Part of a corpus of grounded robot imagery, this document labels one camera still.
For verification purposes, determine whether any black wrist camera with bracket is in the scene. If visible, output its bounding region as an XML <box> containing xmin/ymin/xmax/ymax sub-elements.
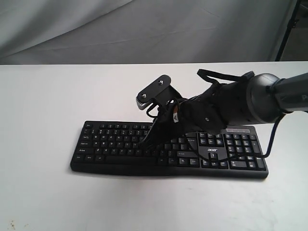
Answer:
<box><xmin>136</xmin><ymin>75</ymin><xmax>182</xmax><ymax>111</ymax></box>

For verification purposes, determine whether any black acer keyboard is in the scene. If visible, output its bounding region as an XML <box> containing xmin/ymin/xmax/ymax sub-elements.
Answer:
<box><xmin>70</xmin><ymin>121</ymin><xmax>269</xmax><ymax>179</ymax></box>

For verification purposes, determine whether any grey backdrop cloth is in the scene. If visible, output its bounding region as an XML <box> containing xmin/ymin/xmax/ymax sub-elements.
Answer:
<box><xmin>0</xmin><ymin>0</ymin><xmax>296</xmax><ymax>64</ymax></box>

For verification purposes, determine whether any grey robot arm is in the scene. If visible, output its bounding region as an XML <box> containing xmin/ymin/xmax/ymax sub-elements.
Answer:
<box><xmin>136</xmin><ymin>69</ymin><xmax>308</xmax><ymax>148</ymax></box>

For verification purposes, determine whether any black stand pole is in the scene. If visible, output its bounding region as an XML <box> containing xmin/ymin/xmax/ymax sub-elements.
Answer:
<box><xmin>275</xmin><ymin>0</ymin><xmax>305</xmax><ymax>62</ymax></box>

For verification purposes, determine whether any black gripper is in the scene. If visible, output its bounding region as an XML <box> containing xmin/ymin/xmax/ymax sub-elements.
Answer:
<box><xmin>140</xmin><ymin>82</ymin><xmax>249</xmax><ymax>147</ymax></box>

